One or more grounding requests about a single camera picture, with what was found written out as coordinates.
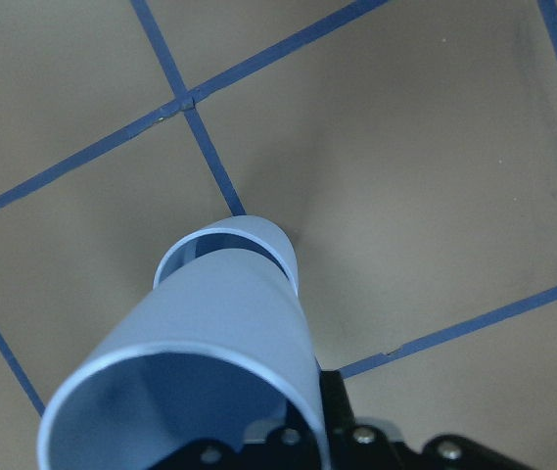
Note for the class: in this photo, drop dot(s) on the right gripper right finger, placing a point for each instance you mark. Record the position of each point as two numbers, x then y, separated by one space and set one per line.
356 444

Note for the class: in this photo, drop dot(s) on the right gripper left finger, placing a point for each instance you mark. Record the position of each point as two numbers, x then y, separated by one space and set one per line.
295 441

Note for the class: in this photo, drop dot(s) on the blue cup carried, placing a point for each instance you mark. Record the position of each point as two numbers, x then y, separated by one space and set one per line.
219 344

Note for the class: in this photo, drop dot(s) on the blue cup standing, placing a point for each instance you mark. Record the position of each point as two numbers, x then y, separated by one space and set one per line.
244 232

